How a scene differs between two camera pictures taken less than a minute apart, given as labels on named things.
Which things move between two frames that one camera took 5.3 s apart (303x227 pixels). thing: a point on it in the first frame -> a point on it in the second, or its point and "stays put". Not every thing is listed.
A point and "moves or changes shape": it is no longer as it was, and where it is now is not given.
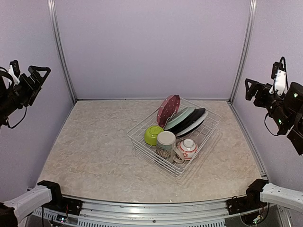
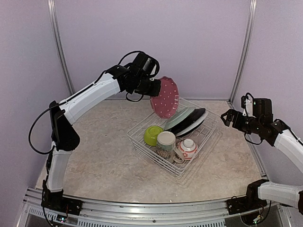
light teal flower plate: [178, 117] stays put
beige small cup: [179, 153] stays put
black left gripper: [33, 88] -> [155, 91]
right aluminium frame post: [246, 50] stays put
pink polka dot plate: [169, 107] moves or changes shape
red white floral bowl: [188, 147] stays put
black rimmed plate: [198, 113] stays put
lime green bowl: [151, 134] stays put
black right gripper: [250, 93] -> [236, 124]
